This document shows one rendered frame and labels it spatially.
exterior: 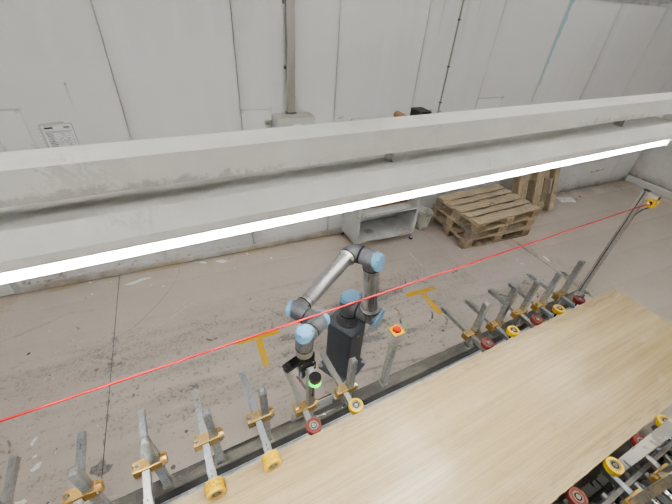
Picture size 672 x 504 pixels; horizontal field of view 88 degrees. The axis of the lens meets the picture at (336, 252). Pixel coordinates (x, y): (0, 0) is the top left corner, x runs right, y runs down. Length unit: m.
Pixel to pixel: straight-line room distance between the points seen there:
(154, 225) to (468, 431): 1.85
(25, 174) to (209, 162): 0.23
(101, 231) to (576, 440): 2.27
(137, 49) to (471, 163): 3.11
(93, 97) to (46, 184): 3.13
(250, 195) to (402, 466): 1.58
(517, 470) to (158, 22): 3.83
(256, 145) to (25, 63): 3.22
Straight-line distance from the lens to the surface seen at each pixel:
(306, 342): 1.68
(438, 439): 2.05
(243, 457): 2.16
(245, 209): 0.63
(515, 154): 1.02
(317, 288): 1.89
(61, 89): 3.74
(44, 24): 3.67
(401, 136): 0.75
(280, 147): 0.62
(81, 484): 1.93
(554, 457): 2.26
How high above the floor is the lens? 2.67
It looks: 37 degrees down
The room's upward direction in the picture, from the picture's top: 5 degrees clockwise
